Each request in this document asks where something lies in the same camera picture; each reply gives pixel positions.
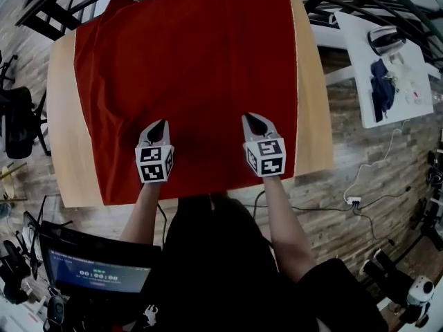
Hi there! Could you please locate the black cable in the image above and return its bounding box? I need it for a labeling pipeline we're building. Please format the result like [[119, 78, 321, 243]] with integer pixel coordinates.
[[252, 185, 413, 247]]

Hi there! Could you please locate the black white humanoid robot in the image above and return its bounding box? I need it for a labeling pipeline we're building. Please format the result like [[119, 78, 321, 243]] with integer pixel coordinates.
[[359, 247, 435, 328]]

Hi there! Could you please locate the black monitor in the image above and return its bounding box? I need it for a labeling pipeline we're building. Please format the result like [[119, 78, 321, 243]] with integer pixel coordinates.
[[37, 219, 163, 295]]

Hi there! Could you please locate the red cloth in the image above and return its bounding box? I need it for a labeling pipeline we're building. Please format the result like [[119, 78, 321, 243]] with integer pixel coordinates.
[[74, 0, 298, 207]]

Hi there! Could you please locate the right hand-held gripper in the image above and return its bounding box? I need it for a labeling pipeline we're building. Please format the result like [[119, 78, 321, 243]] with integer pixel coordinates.
[[242, 113, 287, 178]]

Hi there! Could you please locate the silver electric kettle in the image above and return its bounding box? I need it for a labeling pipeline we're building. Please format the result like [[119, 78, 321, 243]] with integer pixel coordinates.
[[366, 25, 408, 57]]

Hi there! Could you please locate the round yellow table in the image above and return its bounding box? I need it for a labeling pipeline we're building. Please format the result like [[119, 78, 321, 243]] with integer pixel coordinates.
[[0, 160, 28, 207]]

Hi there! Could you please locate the black office chair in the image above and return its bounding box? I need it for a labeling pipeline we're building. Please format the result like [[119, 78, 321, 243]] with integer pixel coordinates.
[[0, 53, 51, 160]]

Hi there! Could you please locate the person's left forearm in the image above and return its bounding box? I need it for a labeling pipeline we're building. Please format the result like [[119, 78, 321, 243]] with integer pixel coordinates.
[[119, 181, 162, 246]]

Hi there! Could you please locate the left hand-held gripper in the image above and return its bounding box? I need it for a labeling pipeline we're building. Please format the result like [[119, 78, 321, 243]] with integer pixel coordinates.
[[134, 119, 174, 185]]

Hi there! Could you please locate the white table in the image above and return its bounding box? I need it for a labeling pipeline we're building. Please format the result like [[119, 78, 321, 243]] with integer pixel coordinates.
[[334, 10, 435, 129]]

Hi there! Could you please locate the white cable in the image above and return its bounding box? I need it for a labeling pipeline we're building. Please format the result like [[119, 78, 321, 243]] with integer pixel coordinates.
[[343, 118, 412, 200]]

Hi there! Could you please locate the person's black shirt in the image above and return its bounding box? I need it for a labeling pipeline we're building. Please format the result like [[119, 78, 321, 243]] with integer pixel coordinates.
[[138, 192, 388, 332]]

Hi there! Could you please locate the clear plastic bag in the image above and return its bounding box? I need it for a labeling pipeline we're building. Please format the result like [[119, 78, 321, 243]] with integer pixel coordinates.
[[389, 53, 433, 107]]

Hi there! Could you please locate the black metal railing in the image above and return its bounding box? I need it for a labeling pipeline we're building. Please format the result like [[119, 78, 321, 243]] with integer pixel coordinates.
[[15, 0, 443, 62]]

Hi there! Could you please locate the black webcam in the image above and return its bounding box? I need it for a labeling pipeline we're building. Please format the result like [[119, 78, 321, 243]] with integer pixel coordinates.
[[43, 294, 66, 332]]

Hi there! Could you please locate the navy blue cloth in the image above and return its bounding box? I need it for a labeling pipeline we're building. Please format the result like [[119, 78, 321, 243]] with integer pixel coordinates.
[[370, 58, 397, 123]]

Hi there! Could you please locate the person's right forearm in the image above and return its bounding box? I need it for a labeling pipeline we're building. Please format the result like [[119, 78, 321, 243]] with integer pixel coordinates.
[[261, 174, 318, 285]]

